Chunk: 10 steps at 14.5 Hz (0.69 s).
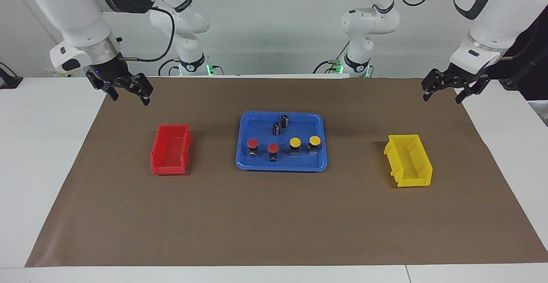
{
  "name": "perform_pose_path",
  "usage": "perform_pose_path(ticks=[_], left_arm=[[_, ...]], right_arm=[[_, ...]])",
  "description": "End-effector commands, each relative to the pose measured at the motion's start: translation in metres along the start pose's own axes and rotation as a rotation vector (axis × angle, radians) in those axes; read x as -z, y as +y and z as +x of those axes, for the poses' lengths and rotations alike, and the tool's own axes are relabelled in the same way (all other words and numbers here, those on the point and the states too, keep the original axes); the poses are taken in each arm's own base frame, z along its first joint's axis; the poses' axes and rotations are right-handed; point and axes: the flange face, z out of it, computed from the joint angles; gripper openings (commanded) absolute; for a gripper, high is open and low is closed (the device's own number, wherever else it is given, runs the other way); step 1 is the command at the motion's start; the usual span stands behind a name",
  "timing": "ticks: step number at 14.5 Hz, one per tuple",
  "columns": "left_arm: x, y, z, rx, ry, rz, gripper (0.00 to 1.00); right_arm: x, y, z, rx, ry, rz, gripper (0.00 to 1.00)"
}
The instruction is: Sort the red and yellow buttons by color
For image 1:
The yellow plastic bin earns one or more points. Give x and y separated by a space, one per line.
411 167

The white wall socket box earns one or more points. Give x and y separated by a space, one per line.
58 74

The black equipment stand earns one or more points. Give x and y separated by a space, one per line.
531 60

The yellow push button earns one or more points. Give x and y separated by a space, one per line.
295 141
314 140

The red push button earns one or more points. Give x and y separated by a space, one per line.
252 142
273 147

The red plastic bin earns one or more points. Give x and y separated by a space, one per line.
169 152

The blue plastic tray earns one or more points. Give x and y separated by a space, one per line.
257 163

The black clamp mount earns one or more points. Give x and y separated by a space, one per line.
8 81

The brown paper mat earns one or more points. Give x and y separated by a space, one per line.
274 218

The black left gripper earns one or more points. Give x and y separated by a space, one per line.
464 77

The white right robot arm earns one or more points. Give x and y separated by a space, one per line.
72 13

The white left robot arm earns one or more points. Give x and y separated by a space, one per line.
496 17

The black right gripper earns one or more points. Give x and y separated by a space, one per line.
107 75

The black cylindrical capacitor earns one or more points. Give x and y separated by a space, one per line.
284 121
276 129

